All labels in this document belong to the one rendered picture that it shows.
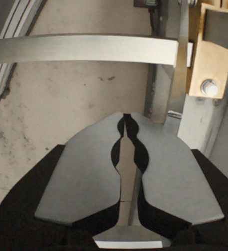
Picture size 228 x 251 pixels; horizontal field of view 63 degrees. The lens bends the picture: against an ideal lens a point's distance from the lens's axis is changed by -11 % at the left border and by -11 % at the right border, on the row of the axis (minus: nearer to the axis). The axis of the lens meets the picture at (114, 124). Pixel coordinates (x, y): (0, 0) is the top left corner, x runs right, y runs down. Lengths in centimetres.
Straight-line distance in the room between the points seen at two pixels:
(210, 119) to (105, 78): 71
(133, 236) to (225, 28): 29
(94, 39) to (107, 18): 86
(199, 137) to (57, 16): 90
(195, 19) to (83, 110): 107
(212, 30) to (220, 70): 6
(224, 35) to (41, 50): 20
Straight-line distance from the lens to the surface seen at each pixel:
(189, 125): 59
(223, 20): 21
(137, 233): 32
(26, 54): 26
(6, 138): 158
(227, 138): 60
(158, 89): 43
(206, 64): 25
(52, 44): 25
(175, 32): 34
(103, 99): 121
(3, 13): 103
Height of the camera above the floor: 110
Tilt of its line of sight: 59 degrees down
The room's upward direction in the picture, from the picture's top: 178 degrees counter-clockwise
